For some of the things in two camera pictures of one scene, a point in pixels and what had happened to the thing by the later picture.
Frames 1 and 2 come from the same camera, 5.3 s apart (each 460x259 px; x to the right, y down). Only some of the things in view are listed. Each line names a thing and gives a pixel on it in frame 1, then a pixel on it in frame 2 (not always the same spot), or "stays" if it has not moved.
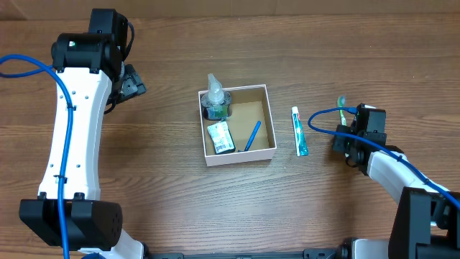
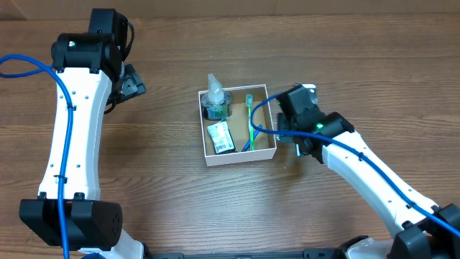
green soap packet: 221,138 stays
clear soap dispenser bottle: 215,104 stays
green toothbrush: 341,102 → 249,102
